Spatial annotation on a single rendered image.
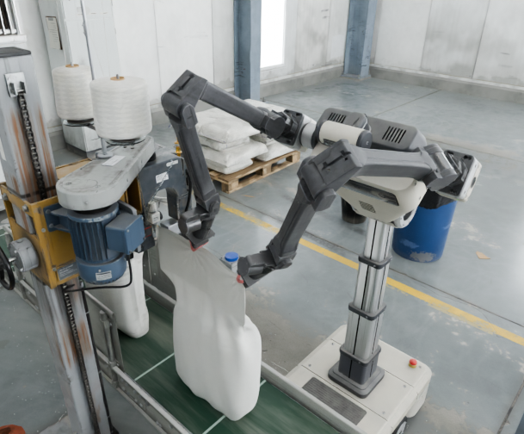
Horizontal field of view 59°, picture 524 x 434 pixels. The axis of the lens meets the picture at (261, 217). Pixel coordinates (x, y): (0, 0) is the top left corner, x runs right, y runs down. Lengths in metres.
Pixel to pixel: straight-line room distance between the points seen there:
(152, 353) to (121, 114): 1.27
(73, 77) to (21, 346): 1.92
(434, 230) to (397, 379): 1.52
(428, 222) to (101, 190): 2.67
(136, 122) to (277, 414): 1.28
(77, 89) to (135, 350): 1.26
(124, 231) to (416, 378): 1.61
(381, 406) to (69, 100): 1.78
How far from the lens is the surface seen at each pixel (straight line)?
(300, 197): 1.09
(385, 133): 1.49
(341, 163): 1.01
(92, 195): 1.38
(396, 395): 2.36
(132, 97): 1.39
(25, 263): 1.66
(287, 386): 2.11
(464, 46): 9.52
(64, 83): 1.62
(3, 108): 1.51
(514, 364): 3.14
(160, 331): 2.42
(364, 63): 10.06
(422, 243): 3.68
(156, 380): 2.20
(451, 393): 2.83
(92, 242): 1.48
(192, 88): 1.30
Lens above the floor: 1.98
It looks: 28 degrees down
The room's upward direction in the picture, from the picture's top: 1 degrees clockwise
